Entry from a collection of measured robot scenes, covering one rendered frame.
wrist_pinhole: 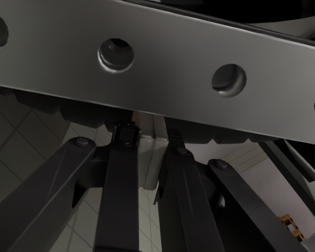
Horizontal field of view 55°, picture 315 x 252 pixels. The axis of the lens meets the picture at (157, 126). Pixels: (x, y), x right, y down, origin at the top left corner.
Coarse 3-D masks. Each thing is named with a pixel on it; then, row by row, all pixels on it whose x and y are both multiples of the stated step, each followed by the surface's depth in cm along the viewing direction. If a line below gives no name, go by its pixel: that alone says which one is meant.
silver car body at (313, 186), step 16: (160, 0) 158; (176, 0) 159; (192, 0) 53; (272, 144) 136; (288, 144) 39; (272, 160) 131; (288, 160) 121; (304, 160) 35; (288, 176) 119; (304, 176) 38; (304, 192) 108
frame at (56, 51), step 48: (0, 0) 10; (48, 0) 10; (96, 0) 10; (144, 0) 14; (0, 48) 11; (48, 48) 11; (96, 48) 11; (144, 48) 11; (192, 48) 11; (240, 48) 11; (288, 48) 11; (96, 96) 12; (144, 96) 12; (192, 96) 12; (240, 96) 12; (288, 96) 12
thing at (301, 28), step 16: (224, 0) 40; (240, 0) 36; (256, 0) 32; (272, 0) 30; (288, 0) 27; (304, 0) 22; (224, 16) 23; (240, 16) 23; (256, 16) 22; (272, 16) 21; (288, 16) 21; (304, 16) 20; (288, 32) 20; (304, 32) 20
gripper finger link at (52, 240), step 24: (72, 144) 13; (48, 168) 11; (72, 168) 11; (24, 192) 9; (48, 192) 10; (72, 192) 11; (0, 216) 8; (24, 216) 8; (48, 216) 9; (0, 240) 8; (24, 240) 8; (48, 240) 10
